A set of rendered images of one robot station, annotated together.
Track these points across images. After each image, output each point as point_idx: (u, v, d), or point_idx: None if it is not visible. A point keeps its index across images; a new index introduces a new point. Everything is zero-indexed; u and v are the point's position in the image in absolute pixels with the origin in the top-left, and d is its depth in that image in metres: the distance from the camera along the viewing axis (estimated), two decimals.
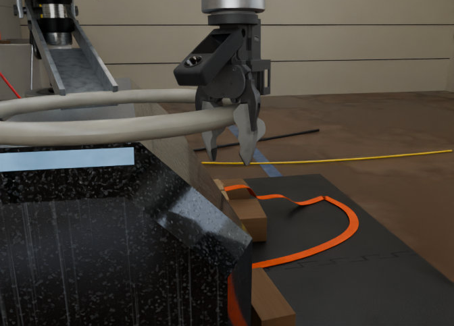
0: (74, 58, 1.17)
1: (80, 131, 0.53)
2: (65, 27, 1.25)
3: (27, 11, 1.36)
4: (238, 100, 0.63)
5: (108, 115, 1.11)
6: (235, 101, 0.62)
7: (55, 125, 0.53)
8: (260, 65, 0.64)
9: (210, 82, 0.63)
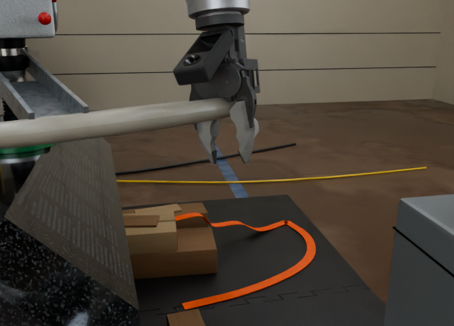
0: (33, 89, 1.13)
1: (84, 123, 0.50)
2: (19, 65, 1.21)
3: None
4: (233, 98, 0.64)
5: (2, 171, 1.05)
6: (232, 99, 0.63)
7: (56, 119, 0.50)
8: (250, 63, 0.66)
9: (204, 83, 0.64)
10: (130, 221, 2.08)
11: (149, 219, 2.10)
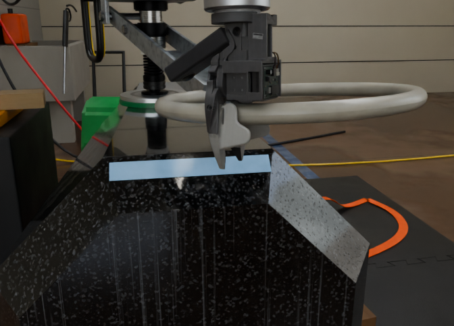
0: None
1: (335, 109, 0.60)
2: (163, 31, 1.31)
3: (115, 16, 1.42)
4: (221, 100, 0.62)
5: None
6: None
7: (312, 104, 0.60)
8: (238, 66, 0.58)
9: None
10: None
11: None
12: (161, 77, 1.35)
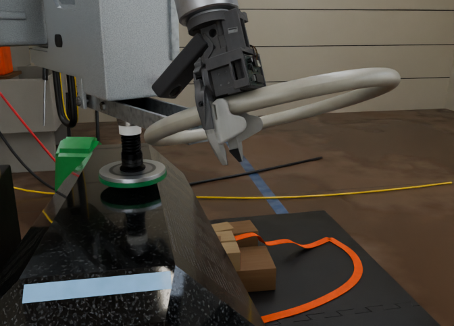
0: None
1: (318, 80, 0.63)
2: None
3: (92, 98, 1.48)
4: (211, 100, 0.64)
5: (140, 216, 1.23)
6: None
7: (296, 80, 0.63)
8: (220, 59, 0.61)
9: None
10: None
11: None
12: (138, 155, 1.42)
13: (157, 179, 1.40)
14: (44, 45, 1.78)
